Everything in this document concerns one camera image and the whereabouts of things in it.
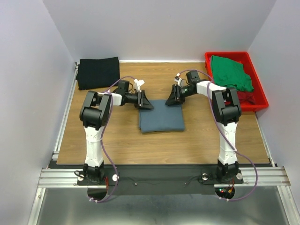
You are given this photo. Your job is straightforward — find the blue-grey t-shirt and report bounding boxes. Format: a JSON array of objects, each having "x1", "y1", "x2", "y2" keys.
[{"x1": 138, "y1": 100, "x2": 185, "y2": 134}]

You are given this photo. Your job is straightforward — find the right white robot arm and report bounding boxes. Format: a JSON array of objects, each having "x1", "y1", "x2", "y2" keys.
[{"x1": 165, "y1": 70, "x2": 241, "y2": 181}]

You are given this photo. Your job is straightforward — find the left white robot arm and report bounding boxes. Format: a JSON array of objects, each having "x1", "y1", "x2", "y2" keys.
[{"x1": 78, "y1": 79, "x2": 154, "y2": 183}]

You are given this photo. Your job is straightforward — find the green t-shirt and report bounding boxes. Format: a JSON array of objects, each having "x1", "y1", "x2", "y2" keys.
[{"x1": 210, "y1": 55, "x2": 254, "y2": 92}]

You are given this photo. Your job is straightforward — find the black folded t-shirt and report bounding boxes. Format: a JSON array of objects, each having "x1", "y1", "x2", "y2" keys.
[{"x1": 76, "y1": 57, "x2": 120, "y2": 90}]

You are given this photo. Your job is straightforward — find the dark red t-shirt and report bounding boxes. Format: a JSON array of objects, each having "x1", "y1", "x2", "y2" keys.
[{"x1": 237, "y1": 91, "x2": 256, "y2": 105}]

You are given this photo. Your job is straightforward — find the red plastic bin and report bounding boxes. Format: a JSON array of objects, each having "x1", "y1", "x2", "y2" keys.
[{"x1": 205, "y1": 52, "x2": 269, "y2": 112}]

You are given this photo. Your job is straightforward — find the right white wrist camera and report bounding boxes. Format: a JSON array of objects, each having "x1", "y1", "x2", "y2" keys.
[{"x1": 174, "y1": 73, "x2": 184, "y2": 87}]

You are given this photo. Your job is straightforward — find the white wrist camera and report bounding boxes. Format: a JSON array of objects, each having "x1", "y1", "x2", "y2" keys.
[
  {"x1": 133, "y1": 79, "x2": 145, "y2": 92},
  {"x1": 174, "y1": 73, "x2": 184, "y2": 87}
]

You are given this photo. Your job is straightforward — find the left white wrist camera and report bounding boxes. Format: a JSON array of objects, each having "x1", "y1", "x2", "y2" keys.
[{"x1": 133, "y1": 79, "x2": 145, "y2": 92}]

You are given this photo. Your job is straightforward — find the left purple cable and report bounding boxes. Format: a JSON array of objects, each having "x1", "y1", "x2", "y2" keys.
[{"x1": 88, "y1": 76, "x2": 139, "y2": 203}]

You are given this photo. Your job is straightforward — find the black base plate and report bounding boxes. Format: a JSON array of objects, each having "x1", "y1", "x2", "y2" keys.
[{"x1": 46, "y1": 164, "x2": 276, "y2": 196}]

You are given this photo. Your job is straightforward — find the aluminium frame rail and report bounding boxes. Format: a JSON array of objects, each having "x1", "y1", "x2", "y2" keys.
[{"x1": 38, "y1": 167, "x2": 291, "y2": 188}]

